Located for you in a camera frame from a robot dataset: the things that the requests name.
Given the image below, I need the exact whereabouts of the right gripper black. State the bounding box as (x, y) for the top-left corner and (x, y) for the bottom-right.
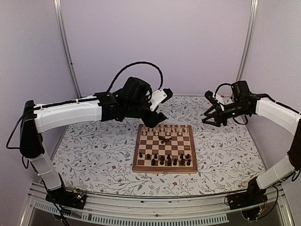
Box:
(202, 101), (249, 128)

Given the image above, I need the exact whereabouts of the wooden chess board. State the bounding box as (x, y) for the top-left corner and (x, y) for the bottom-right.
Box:
(132, 124), (198, 174)

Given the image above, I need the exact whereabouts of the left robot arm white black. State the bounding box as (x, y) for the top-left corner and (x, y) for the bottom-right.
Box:
(6, 77), (173, 204)

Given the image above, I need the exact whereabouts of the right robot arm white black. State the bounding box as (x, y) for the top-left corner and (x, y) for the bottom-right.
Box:
(202, 81), (301, 205)

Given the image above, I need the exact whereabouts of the row of white pieces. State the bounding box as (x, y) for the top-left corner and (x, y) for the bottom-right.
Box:
(139, 124), (191, 137)

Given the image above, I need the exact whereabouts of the pile of dark pieces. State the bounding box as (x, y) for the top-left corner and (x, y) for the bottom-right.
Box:
(158, 136), (172, 144)

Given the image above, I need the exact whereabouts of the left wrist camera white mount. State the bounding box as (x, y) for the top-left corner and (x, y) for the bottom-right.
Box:
(149, 89), (173, 112)

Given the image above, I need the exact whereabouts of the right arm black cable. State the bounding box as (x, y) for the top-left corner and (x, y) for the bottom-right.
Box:
(215, 82), (249, 125)

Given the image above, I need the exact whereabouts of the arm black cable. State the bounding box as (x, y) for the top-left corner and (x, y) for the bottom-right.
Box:
(215, 82), (249, 125)
(107, 61), (164, 95)

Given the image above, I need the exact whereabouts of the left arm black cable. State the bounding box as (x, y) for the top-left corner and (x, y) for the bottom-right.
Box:
(107, 61), (164, 95)

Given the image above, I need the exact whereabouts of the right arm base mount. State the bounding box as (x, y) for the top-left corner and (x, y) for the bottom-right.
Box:
(224, 178), (268, 221)

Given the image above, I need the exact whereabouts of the right aluminium frame post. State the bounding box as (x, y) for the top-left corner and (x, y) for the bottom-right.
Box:
(236, 0), (259, 81)

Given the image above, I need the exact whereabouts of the aluminium frame post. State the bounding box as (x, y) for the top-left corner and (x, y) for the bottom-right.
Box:
(53, 0), (82, 98)
(236, 0), (259, 81)

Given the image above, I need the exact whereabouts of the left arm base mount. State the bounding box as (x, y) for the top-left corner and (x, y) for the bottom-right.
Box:
(46, 187), (87, 210)

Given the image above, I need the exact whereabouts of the front aluminium rail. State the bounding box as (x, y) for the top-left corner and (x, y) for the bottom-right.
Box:
(20, 183), (295, 226)

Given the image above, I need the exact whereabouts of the left aluminium frame post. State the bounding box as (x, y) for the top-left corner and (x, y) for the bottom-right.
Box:
(53, 0), (82, 98)

